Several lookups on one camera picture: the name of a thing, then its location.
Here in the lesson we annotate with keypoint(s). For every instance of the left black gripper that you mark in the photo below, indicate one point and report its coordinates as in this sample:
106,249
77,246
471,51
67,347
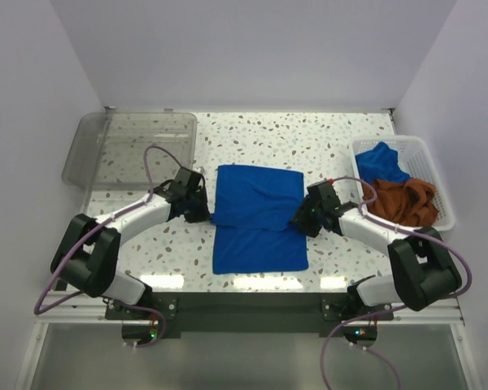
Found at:
203,214

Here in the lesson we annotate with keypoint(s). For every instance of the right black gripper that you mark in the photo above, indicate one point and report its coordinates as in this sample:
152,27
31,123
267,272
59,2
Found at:
300,217

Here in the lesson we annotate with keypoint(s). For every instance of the blue towel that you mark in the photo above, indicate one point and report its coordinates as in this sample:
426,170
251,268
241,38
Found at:
253,208
380,165

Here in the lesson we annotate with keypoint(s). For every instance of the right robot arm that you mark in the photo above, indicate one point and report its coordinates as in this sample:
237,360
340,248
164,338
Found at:
423,269

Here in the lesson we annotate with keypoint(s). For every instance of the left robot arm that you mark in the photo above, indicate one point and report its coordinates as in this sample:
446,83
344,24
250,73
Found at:
87,255

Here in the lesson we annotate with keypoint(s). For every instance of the brown towel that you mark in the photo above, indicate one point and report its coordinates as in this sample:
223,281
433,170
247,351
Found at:
409,203

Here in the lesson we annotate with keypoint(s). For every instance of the clear plastic storage bin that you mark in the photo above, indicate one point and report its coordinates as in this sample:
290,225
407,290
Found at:
110,148

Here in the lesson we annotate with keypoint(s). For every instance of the white plastic laundry basket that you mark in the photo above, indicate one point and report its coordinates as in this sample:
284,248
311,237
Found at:
415,159

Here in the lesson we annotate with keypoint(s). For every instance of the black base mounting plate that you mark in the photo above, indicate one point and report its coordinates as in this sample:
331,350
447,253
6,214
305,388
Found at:
259,312

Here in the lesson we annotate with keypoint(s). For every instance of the aluminium rail frame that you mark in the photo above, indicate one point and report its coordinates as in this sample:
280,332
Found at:
66,306

